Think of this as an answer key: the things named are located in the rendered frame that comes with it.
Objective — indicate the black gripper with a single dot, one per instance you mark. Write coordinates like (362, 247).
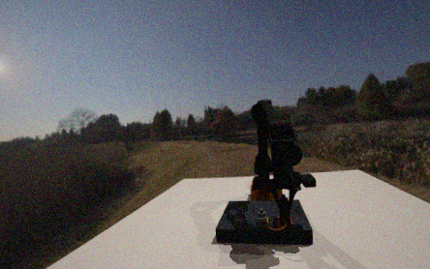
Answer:
(259, 183)

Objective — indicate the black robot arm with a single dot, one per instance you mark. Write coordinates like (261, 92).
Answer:
(279, 132)

